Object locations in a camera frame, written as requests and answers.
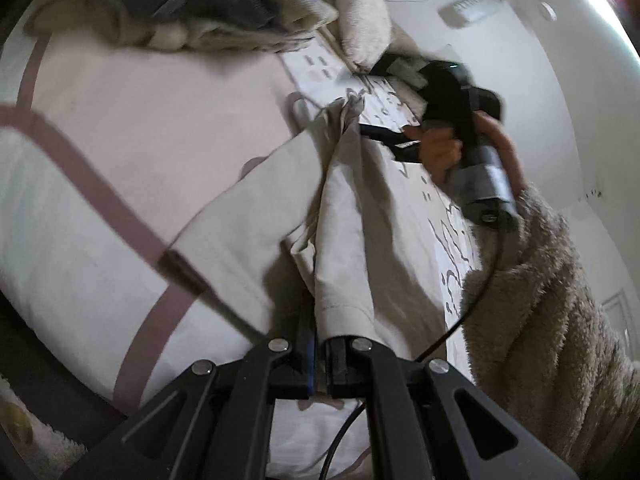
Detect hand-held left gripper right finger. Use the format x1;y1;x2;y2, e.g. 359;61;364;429
325;335;581;480

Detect person's right hand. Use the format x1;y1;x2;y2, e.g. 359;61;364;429
402;111;524;197

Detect beige folded clothes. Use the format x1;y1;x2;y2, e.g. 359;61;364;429
25;0;341;56

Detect beige garment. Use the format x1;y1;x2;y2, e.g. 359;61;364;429
160;97;453;361

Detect dark bed frame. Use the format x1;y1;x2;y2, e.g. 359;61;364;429
0;287;126;480

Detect bear print bed sheet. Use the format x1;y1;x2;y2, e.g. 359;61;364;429
0;0;481;480

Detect white fluffy rug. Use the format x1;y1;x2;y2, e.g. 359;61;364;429
0;375;86;480

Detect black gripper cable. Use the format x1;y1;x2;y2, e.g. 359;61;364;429
414;222;503;363
320;402;366;480

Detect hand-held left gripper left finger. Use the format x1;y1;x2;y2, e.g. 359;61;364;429
60;312;318;480

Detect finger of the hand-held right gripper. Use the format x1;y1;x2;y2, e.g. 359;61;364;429
360;121;427;163
371;54;427;90

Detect white fluffy pillow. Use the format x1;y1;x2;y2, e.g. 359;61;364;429
332;0;393;68

